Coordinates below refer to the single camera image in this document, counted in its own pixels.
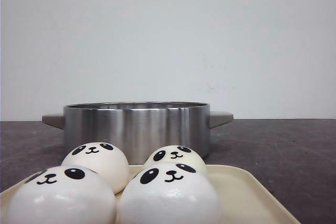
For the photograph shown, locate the panda bun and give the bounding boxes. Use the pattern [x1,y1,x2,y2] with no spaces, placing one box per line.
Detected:
[118,163,223,223]
[61,142,130,194]
[143,145,207,176]
[4,166,117,223]

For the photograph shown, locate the stainless steel steamer pot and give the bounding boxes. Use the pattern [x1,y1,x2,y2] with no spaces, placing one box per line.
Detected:
[42,101,234,164]

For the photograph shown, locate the cream plastic tray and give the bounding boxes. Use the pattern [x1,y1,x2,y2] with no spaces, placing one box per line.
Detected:
[1,165,297,223]

